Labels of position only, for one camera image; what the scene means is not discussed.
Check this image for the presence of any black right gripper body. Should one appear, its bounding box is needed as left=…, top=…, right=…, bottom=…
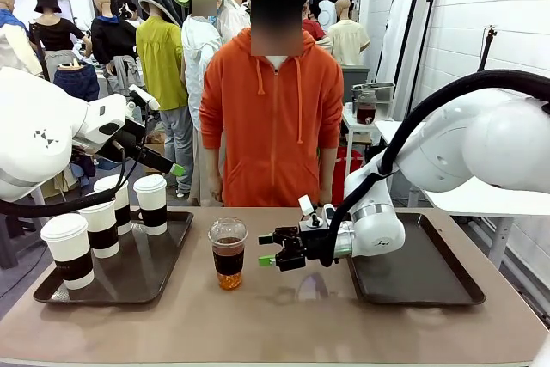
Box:
left=273, top=218, right=331, bottom=272

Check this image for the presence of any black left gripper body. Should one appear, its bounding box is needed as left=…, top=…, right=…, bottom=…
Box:
left=99, top=117, right=150, bottom=167

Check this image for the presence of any white paper coffee cup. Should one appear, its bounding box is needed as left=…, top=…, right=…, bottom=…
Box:
left=40, top=212, right=95, bottom=291
left=93, top=174, right=132, bottom=236
left=77, top=201, right=120, bottom=260
left=132, top=174, right=168, bottom=237

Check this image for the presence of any dark brown plastic tray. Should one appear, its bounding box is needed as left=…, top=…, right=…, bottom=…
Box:
left=345, top=211, right=486, bottom=308
left=33, top=208, right=195, bottom=305

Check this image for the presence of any person's left hand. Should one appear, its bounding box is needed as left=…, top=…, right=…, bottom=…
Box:
left=319, top=177, right=335, bottom=206

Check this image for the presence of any person's right hand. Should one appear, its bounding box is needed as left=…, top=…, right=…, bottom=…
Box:
left=210, top=177, right=225, bottom=208

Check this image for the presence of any cardboard box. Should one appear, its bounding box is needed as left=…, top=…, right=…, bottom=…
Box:
left=143, top=129, right=168, bottom=178

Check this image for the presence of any clear cup with iced tea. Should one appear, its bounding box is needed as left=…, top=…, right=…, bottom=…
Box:
left=207, top=216, right=250, bottom=291

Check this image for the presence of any denim jeans torso mannequin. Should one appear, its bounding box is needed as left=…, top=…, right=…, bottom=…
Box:
left=52, top=58, right=101, bottom=102

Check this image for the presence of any mannequin in yellow-green shirt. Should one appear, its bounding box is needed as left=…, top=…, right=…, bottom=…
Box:
left=135, top=0, right=195, bottom=199

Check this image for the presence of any red bag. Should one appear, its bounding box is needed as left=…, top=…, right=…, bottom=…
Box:
left=333, top=145, right=366, bottom=207

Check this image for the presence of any mannequin in black hoodie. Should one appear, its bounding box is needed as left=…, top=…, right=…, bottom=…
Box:
left=90, top=0, right=142, bottom=97

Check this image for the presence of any person in orange hoodie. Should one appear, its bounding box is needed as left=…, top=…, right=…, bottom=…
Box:
left=199, top=0, right=345, bottom=208

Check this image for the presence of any small white side table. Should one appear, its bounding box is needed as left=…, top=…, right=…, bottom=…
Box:
left=341, top=104, right=380, bottom=162

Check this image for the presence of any person in white shirt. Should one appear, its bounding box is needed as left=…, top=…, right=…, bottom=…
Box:
left=173, top=0, right=229, bottom=207

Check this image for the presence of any mannequin in black top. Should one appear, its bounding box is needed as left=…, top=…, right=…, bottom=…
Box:
left=28, top=0, right=94, bottom=83

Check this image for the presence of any grey step stool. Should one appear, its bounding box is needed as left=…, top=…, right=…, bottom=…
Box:
left=0, top=211, right=51, bottom=270

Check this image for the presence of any glass jar with red liquid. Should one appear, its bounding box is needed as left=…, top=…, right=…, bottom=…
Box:
left=355, top=89, right=379, bottom=125

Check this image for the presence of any mannequin in blue white jacket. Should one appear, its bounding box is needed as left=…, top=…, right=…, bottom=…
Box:
left=0, top=0, right=44, bottom=78

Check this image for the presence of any large white table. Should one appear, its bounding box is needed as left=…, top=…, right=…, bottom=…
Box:
left=374, top=119, right=550, bottom=269

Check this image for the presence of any black bucket hat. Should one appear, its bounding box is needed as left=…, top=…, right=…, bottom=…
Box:
left=34, top=0, right=63, bottom=15

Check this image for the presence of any grey cabinet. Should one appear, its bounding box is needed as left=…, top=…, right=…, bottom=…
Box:
left=339, top=64, right=370, bottom=104

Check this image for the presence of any mannequin in red shirt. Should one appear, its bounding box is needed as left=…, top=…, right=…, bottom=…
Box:
left=301, top=0, right=328, bottom=44

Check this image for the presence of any mannequin in beige shirt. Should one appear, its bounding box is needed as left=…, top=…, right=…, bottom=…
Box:
left=326, top=0, right=372, bottom=67

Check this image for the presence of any black tripod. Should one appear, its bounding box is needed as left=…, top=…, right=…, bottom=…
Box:
left=475, top=24, right=499, bottom=74

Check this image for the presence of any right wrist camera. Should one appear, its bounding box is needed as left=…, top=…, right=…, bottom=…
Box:
left=296, top=194, right=338, bottom=231

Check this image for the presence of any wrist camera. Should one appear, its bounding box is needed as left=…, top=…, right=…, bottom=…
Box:
left=296, top=194, right=338, bottom=231
left=127, top=84, right=162, bottom=112

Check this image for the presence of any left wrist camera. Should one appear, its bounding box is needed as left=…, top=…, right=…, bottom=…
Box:
left=127, top=84, right=162, bottom=112

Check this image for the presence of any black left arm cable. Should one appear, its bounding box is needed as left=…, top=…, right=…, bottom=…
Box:
left=0, top=139, right=130, bottom=218

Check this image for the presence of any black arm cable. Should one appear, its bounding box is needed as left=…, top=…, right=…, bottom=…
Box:
left=319, top=69, right=550, bottom=268
left=0, top=139, right=130, bottom=218

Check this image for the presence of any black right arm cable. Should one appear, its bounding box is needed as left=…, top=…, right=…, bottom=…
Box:
left=319, top=69, right=550, bottom=268

